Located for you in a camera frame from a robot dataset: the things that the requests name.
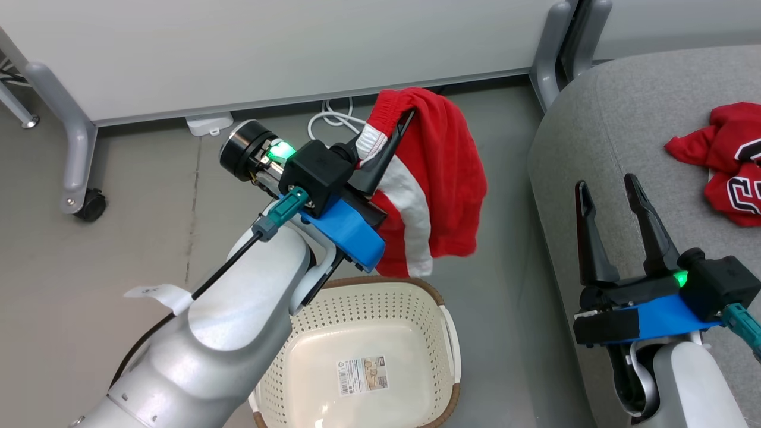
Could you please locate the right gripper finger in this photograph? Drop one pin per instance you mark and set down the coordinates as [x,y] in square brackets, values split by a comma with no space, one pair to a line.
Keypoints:
[591,249]
[651,238]

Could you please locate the right gripper body black blue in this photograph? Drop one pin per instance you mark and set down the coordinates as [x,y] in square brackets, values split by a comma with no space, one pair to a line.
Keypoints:
[654,318]

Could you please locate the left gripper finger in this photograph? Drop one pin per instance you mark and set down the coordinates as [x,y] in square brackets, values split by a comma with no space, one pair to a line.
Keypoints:
[352,150]
[383,157]

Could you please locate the left gripper body black blue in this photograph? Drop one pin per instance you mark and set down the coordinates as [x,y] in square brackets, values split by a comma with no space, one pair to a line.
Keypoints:
[348,232]

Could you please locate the red shorts with white stripe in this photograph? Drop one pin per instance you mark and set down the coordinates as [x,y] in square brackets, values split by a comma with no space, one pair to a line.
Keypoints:
[446,166]

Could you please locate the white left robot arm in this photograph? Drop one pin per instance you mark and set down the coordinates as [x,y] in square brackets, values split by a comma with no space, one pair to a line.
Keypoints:
[238,321]

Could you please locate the grey fabric sofa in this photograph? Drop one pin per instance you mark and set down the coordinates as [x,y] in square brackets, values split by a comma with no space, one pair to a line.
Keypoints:
[594,148]

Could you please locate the cream plastic laundry basket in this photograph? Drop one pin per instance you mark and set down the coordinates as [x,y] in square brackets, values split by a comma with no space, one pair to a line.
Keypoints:
[357,309]

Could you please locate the red jersey with black print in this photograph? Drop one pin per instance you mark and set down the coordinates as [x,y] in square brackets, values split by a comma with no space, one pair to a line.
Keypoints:
[731,154]

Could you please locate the white partition panel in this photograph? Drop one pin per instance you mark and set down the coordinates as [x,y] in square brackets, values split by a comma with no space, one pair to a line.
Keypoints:
[267,53]
[684,24]

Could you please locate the paper label sticker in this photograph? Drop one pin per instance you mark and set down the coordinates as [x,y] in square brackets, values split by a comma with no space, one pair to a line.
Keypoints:
[362,374]

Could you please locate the white power adapter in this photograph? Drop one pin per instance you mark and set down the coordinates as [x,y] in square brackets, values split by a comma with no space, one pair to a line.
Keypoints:
[208,123]

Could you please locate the white paper tag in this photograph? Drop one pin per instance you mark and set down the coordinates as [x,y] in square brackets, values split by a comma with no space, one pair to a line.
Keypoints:
[157,294]

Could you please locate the grey partition leg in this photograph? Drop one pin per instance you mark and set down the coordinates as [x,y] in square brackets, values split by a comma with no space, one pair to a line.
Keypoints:
[588,35]
[553,47]

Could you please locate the black caster wheel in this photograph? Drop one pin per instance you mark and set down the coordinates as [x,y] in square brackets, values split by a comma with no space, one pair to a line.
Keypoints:
[90,205]

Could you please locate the grey table leg with caster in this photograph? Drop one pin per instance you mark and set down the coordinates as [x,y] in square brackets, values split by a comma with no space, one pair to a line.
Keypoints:
[80,148]

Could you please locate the metal table leg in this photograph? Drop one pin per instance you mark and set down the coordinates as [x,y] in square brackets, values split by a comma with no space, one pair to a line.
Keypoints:
[18,110]

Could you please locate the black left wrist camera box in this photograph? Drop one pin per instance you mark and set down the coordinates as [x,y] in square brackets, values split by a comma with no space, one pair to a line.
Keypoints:
[315,172]

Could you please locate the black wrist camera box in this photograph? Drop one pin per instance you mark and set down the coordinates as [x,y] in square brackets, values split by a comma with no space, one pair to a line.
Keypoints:
[713,285]
[315,172]

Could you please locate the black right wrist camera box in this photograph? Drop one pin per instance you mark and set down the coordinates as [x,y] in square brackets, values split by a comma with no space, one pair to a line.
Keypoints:
[713,285]

